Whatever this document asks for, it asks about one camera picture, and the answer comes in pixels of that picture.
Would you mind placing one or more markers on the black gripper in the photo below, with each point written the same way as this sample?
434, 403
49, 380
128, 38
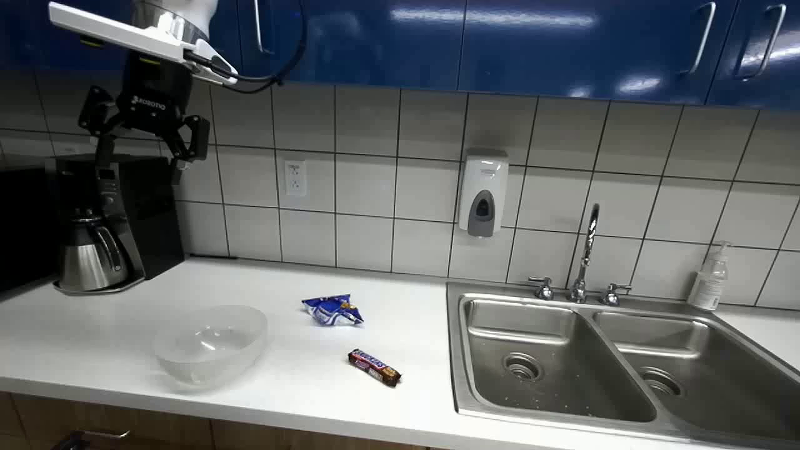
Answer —
153, 79

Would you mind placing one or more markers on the blue snack packet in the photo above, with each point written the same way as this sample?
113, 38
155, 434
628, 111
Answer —
330, 311

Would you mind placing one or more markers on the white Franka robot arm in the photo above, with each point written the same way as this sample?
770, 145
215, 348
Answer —
127, 28

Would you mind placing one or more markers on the clear plastic bowl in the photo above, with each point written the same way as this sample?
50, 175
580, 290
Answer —
209, 345

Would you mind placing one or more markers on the black coffee maker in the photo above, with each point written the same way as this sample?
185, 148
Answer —
150, 215

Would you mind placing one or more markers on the steel coffee carafe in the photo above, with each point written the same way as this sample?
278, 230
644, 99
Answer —
92, 253

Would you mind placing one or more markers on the black appliance box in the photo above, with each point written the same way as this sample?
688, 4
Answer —
25, 229

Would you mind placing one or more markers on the wooden lower cabinets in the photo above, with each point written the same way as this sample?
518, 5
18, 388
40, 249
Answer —
167, 428

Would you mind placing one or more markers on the brown candy bar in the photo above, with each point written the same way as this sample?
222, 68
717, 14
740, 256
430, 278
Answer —
373, 365

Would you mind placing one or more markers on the blue upper cabinets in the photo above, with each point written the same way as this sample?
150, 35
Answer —
502, 41

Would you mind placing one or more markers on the chrome faucet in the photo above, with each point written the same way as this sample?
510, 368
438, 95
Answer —
585, 251

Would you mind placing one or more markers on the stainless steel double sink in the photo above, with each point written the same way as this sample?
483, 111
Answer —
583, 365

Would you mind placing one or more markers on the white pump bottle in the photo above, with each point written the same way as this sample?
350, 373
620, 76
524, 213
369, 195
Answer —
709, 284

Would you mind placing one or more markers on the white wall outlet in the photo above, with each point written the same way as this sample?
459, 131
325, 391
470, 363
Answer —
294, 179

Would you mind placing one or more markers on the white wall soap dispenser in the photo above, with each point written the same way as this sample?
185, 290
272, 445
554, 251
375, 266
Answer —
483, 189

